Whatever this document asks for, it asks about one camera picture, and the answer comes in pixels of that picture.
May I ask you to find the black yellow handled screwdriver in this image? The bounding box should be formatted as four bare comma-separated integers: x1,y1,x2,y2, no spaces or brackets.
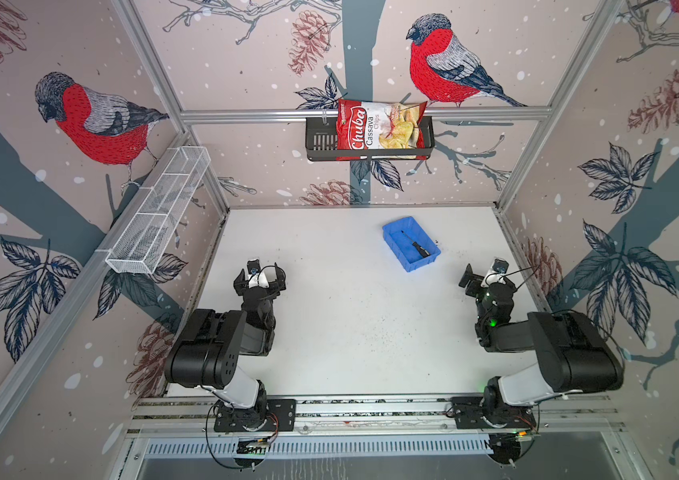
401,230,431,258

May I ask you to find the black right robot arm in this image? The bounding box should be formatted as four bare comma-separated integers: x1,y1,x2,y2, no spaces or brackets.
451,258,625,429

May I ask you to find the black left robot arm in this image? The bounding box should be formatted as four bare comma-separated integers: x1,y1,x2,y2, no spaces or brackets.
164,259,286,434

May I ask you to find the blue plastic bin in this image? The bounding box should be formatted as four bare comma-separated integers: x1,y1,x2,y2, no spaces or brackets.
383,216,441,272

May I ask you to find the red cassava chips bag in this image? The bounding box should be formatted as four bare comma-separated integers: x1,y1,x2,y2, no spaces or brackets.
336,100,427,151

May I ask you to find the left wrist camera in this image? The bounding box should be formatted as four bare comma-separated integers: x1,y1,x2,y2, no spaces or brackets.
246,259,269,288

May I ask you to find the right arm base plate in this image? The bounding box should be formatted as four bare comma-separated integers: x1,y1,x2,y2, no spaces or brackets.
445,395,537,430

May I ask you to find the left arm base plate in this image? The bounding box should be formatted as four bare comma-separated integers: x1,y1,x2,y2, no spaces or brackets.
210,399,296,433

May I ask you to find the white wire mesh basket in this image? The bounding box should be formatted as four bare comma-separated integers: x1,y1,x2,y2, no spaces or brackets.
105,146,210,275

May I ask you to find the aluminium front rail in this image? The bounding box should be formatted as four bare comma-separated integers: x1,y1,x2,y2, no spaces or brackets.
124,393,627,438

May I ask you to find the black wall basket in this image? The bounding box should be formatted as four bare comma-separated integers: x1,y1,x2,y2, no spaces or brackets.
305,116,435,162

